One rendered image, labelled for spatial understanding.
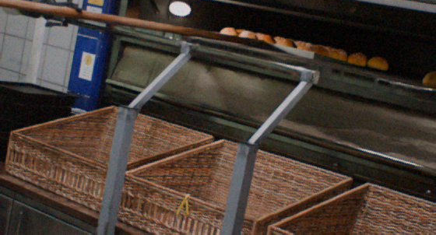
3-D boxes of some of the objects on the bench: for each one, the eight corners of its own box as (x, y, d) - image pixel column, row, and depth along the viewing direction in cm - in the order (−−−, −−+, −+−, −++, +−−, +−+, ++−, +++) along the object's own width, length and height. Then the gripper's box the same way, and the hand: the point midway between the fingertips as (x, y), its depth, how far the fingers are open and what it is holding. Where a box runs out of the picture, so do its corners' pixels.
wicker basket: (208, 213, 340) (223, 138, 337) (339, 261, 304) (356, 177, 302) (110, 218, 302) (125, 134, 300) (246, 274, 267) (265, 178, 264)
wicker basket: (101, 172, 378) (114, 104, 375) (203, 211, 341) (218, 136, 338) (0, 171, 342) (13, 96, 339) (102, 215, 305) (117, 131, 302)
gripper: (50, -16, 333) (95, -7, 318) (43, 29, 334) (86, 40, 319) (33, -19, 327) (78, -11, 312) (26, 26, 329) (69, 37, 313)
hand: (75, 13), depth 318 cm, fingers open, 3 cm apart
